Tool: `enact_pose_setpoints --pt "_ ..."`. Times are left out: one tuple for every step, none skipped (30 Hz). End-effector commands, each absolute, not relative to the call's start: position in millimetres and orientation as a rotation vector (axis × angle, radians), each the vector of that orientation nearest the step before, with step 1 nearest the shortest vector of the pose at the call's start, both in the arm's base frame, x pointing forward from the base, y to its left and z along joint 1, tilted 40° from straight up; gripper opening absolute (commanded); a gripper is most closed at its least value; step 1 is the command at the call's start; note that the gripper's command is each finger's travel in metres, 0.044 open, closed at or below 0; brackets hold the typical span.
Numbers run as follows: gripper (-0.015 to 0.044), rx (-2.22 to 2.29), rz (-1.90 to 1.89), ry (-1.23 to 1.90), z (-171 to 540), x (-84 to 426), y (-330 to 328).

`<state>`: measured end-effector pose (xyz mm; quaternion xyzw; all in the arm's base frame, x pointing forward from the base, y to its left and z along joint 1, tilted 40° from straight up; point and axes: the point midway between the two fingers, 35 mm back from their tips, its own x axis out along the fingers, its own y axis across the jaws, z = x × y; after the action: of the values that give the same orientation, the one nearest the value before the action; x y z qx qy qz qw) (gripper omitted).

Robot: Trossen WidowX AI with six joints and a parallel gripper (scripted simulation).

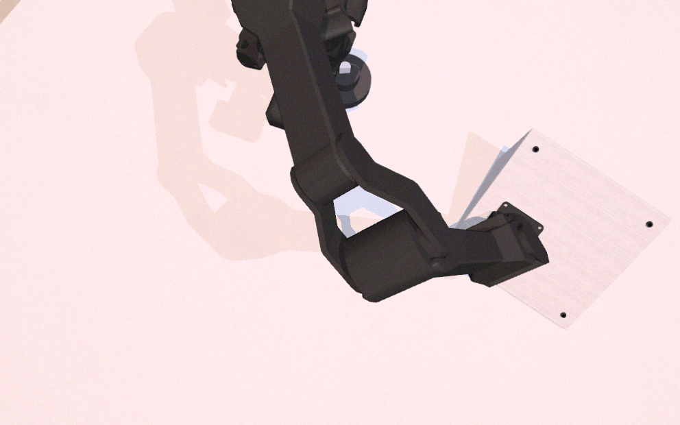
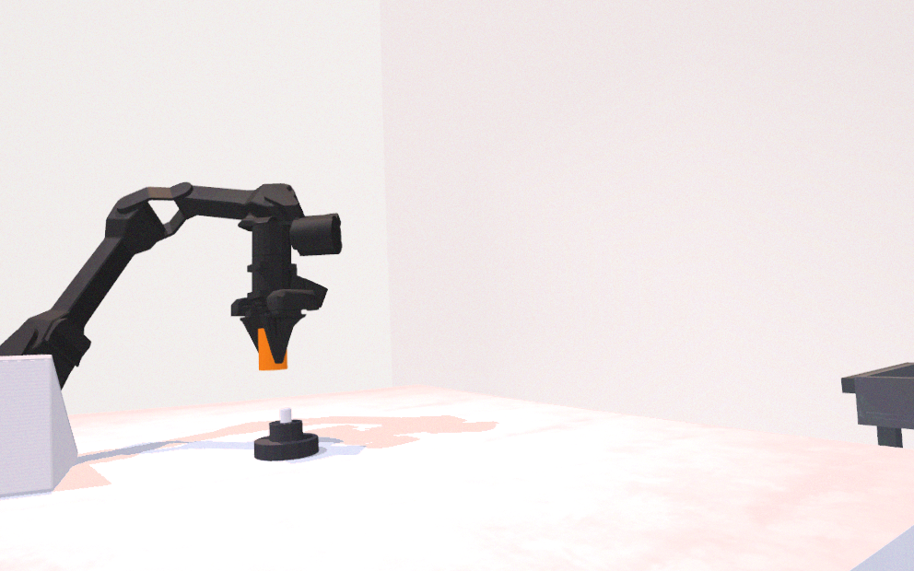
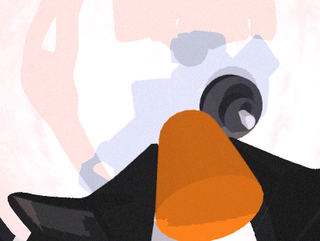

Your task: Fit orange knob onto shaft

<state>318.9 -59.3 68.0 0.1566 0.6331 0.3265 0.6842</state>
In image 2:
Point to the dark grey round pedestal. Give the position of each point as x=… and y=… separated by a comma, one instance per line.
x=286, y=441

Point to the orange knob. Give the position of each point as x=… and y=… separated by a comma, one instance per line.
x=266, y=361

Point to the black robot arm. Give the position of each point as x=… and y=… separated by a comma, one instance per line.
x=272, y=212

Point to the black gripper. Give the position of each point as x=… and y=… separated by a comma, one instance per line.
x=272, y=305

